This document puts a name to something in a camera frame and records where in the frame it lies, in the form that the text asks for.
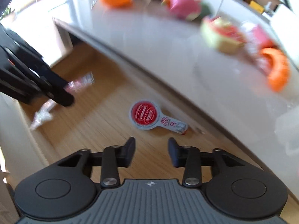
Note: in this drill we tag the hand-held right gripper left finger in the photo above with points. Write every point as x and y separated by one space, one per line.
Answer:
129 150

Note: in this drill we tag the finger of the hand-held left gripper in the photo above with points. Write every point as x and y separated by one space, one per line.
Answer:
62 99
57 80

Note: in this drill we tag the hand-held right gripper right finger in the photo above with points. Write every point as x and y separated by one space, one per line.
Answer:
172 150

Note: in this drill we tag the silver green candy wrapper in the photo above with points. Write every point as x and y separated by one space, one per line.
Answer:
42 115

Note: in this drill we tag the round red paddle toy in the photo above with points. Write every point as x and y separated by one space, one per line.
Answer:
144 115

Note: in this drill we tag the yellow pink cake toy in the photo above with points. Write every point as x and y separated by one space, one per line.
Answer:
220 35

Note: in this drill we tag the orange plastic cup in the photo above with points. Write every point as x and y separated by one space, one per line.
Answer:
279 70

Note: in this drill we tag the pink snack box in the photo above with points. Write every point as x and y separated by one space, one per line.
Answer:
259 36

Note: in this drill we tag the yellow box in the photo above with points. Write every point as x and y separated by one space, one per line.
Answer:
255 5

